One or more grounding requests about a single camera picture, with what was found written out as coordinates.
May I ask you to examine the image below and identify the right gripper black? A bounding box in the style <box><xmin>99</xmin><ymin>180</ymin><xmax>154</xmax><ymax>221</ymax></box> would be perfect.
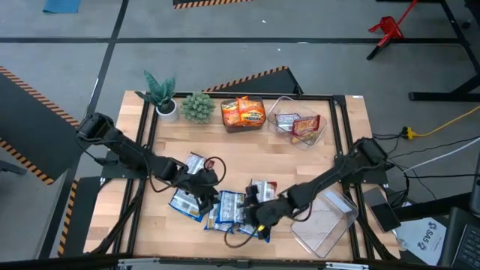
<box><xmin>244</xmin><ymin>183</ymin><xmax>297</xmax><ymax>241</ymax></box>

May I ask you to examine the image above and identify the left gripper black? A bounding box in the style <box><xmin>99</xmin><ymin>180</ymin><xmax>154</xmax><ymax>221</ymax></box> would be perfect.
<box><xmin>174</xmin><ymin>166</ymin><xmax>221</xmax><ymax>217</ymax></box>

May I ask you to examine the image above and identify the red Maruchan ramen pack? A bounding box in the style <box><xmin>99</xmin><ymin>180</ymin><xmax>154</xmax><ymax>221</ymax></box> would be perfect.
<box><xmin>182</xmin><ymin>151</ymin><xmax>215</xmax><ymax>177</ymax></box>
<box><xmin>274</xmin><ymin>112</ymin><xmax>302</xmax><ymax>134</ymax></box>
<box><xmin>250</xmin><ymin>178</ymin><xmax>279</xmax><ymax>203</ymax></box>
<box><xmin>291</xmin><ymin>114</ymin><xmax>322</xmax><ymax>138</ymax></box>

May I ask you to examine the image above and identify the clear plastic bin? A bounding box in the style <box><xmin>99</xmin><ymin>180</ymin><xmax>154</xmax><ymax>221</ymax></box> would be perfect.
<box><xmin>266</xmin><ymin>95</ymin><xmax>328</xmax><ymax>151</ymax></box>
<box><xmin>290</xmin><ymin>187</ymin><xmax>359</xmax><ymax>259</ymax></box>

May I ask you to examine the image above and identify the smoky grey plastic bin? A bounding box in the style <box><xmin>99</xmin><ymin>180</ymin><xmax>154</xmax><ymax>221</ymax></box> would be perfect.
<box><xmin>220</xmin><ymin>95</ymin><xmax>268</xmax><ymax>134</ymax></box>

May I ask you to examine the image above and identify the round green succulent in pot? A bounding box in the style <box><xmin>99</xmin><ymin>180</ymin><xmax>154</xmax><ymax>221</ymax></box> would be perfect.
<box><xmin>180</xmin><ymin>92</ymin><xmax>217</xmax><ymax>125</ymax></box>

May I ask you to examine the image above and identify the snake plant in white pot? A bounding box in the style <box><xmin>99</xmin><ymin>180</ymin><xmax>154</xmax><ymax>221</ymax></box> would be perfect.
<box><xmin>135</xmin><ymin>70</ymin><xmax>180</xmax><ymax>124</ymax></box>

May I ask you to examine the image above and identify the black hazard-striped floor mat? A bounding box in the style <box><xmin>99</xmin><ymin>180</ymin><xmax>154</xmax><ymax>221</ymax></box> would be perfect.
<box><xmin>37</xmin><ymin>175</ymin><xmax>102</xmax><ymax>258</ymax></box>
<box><xmin>202</xmin><ymin>65</ymin><xmax>303</xmax><ymax>95</ymax></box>
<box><xmin>0</xmin><ymin>66</ymin><xmax>98</xmax><ymax>186</ymax></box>
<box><xmin>172</xmin><ymin>0</ymin><xmax>256</xmax><ymax>10</ymax></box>

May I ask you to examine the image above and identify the black flat power box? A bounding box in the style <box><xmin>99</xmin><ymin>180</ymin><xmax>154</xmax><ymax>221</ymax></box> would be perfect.
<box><xmin>363</xmin><ymin>186</ymin><xmax>402</xmax><ymax>233</ymax></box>

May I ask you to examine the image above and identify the white printed paper sheet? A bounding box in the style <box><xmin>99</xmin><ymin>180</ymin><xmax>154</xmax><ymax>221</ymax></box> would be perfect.
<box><xmin>395</xmin><ymin>217</ymin><xmax>449</xmax><ymax>266</ymax></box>

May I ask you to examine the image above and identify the black laptop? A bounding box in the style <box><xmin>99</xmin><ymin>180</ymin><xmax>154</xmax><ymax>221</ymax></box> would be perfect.
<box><xmin>438</xmin><ymin>205</ymin><xmax>480</xmax><ymax>270</ymax></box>

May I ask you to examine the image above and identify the red floor stand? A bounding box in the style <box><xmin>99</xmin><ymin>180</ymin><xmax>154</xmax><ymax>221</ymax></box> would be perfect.
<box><xmin>367</xmin><ymin>0</ymin><xmax>419</xmax><ymax>48</ymax></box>

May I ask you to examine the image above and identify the blue floor mat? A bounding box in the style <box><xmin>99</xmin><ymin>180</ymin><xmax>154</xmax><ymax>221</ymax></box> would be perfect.
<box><xmin>42</xmin><ymin>0</ymin><xmax>82</xmax><ymax>14</ymax></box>

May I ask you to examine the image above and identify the yellow extension cable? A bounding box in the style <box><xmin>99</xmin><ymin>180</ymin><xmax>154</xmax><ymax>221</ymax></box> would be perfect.
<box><xmin>403</xmin><ymin>104</ymin><xmax>480</xmax><ymax>140</ymax></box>

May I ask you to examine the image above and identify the black power cable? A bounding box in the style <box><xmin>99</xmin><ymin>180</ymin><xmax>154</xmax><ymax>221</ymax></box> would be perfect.
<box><xmin>385</xmin><ymin>135</ymin><xmax>480</xmax><ymax>158</ymax></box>

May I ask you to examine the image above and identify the white cable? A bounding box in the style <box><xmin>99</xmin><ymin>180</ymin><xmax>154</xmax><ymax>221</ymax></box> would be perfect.
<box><xmin>403</xmin><ymin>137</ymin><xmax>480</xmax><ymax>173</ymax></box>

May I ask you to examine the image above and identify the black desk leg frame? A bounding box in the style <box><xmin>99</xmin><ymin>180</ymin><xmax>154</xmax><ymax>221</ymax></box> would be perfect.
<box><xmin>366</xmin><ymin>0</ymin><xmax>480</xmax><ymax>103</ymax></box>

